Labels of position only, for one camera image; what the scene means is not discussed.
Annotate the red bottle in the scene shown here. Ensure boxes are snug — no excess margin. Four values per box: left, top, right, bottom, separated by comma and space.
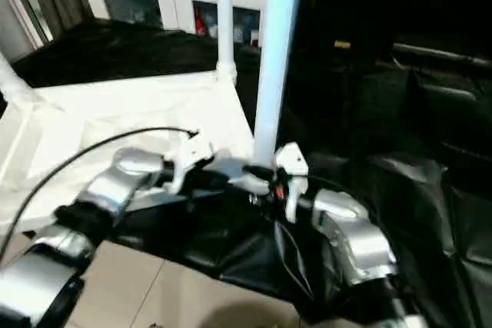
195, 8, 210, 37

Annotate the silver metal rod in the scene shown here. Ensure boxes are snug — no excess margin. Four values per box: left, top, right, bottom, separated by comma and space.
392, 41, 492, 65

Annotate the white plastic table top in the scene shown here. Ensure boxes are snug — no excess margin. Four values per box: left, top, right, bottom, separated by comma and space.
0, 71, 274, 230

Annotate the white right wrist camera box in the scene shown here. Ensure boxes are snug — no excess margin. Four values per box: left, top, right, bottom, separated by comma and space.
273, 142, 311, 224

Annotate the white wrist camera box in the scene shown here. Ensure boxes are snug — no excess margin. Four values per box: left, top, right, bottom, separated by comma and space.
273, 142, 311, 224
164, 133, 218, 195

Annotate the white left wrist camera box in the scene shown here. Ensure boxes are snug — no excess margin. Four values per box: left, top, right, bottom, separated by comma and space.
164, 133, 218, 195

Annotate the black table mat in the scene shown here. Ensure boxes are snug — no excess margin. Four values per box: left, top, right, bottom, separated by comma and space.
0, 19, 492, 328

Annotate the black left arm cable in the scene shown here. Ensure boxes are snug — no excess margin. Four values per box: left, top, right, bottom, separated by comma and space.
0, 128, 201, 266

